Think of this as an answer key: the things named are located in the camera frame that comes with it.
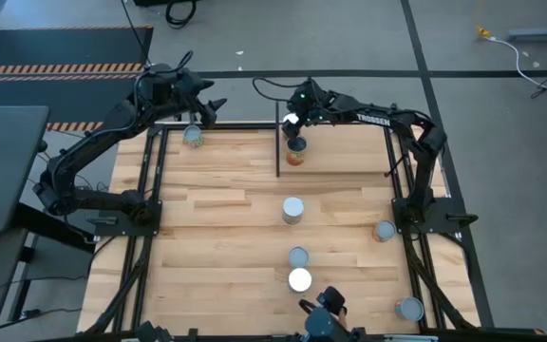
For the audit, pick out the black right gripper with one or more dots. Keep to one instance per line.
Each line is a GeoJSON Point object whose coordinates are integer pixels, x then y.
{"type": "Point", "coordinates": [309, 102]}

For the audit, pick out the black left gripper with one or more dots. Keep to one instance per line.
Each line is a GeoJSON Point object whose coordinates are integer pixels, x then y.
{"type": "Point", "coordinates": [184, 92]}

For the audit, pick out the peaches label tall tin can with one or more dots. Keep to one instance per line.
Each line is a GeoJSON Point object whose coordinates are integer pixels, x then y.
{"type": "Point", "coordinates": [296, 157]}

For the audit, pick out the yellow label tall tin can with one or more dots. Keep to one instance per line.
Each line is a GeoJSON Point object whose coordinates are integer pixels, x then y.
{"type": "Point", "coordinates": [293, 209]}

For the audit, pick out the carrot print short tin can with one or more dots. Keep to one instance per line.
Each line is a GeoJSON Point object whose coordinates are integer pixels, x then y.
{"type": "Point", "coordinates": [298, 256]}

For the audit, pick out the orange print short tin can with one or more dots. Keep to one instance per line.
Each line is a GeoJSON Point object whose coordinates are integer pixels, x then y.
{"type": "Point", "coordinates": [385, 230]}

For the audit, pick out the tall silver tin can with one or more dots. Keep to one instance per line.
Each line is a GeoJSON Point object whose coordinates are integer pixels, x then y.
{"type": "Point", "coordinates": [299, 279]}

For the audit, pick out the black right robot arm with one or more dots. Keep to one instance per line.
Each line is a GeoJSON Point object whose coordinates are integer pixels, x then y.
{"type": "Point", "coordinates": [425, 157]}

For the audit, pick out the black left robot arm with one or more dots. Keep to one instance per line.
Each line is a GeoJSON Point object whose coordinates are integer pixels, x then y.
{"type": "Point", "coordinates": [88, 142]}

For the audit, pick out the green label tin can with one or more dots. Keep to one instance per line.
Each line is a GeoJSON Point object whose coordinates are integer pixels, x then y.
{"type": "Point", "coordinates": [193, 134]}

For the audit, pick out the black hazard striped floor mat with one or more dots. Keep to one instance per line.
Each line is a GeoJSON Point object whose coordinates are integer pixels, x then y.
{"type": "Point", "coordinates": [64, 47]}

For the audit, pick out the yellow plug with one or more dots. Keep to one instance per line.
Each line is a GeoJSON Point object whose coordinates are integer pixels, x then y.
{"type": "Point", "coordinates": [483, 32]}

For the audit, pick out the pink blue label tin can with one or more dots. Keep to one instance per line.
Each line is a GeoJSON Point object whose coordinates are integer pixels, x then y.
{"type": "Point", "coordinates": [411, 309]}

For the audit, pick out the grey desk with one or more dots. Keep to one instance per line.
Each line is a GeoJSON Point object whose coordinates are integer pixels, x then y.
{"type": "Point", "coordinates": [3, 166]}

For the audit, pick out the grey blue table leg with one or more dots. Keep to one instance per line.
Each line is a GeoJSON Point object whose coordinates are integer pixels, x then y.
{"type": "Point", "coordinates": [539, 34]}

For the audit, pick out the black aluminium rig frame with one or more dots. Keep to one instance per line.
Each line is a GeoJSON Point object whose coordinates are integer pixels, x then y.
{"type": "Point", "coordinates": [231, 126]}

